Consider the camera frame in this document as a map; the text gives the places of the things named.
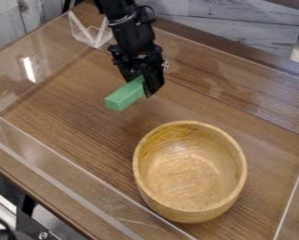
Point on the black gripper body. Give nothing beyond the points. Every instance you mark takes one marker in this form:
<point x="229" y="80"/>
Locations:
<point x="135" y="41"/>

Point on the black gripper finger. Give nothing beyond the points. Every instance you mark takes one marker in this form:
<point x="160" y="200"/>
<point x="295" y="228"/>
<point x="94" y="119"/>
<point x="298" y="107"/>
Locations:
<point x="152" y="74"/>
<point x="128" y="69"/>

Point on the green rectangular block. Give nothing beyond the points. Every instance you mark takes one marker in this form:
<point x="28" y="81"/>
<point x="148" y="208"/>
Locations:
<point x="125" y="95"/>

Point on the brown wooden bowl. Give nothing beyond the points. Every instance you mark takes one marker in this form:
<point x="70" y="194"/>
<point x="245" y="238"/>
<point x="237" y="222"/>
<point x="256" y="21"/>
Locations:
<point x="189" y="170"/>

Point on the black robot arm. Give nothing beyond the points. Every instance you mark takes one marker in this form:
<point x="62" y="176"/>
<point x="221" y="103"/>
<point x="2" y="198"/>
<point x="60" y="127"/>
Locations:
<point x="124" y="8"/>

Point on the clear acrylic corner bracket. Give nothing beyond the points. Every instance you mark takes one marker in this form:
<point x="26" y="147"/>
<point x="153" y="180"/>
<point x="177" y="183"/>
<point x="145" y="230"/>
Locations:
<point x="93" y="36"/>

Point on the clear acrylic tray wall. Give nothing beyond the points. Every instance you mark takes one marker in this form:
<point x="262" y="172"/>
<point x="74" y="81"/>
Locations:
<point x="66" y="146"/>

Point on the black table leg frame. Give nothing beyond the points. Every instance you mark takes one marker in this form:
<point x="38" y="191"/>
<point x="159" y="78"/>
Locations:
<point x="25" y="224"/>

